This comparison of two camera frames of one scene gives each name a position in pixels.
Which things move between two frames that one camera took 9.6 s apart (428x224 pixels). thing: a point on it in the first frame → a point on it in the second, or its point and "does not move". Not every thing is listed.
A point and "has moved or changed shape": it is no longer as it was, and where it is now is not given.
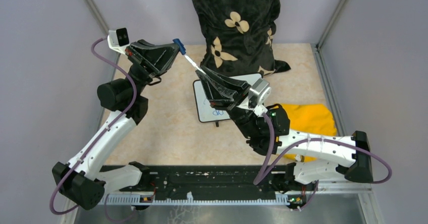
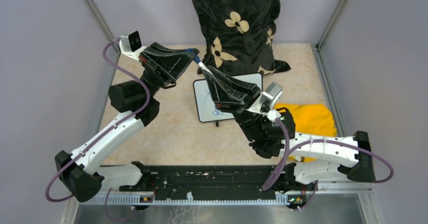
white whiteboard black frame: x=206 y=112 does not move
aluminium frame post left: x=93 y=6 does not move
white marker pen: x=195 y=64 has moved or changed shape
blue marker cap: x=181 y=45 → x=197 y=59
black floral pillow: x=239 y=19 does not move
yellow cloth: x=312 y=118 does not move
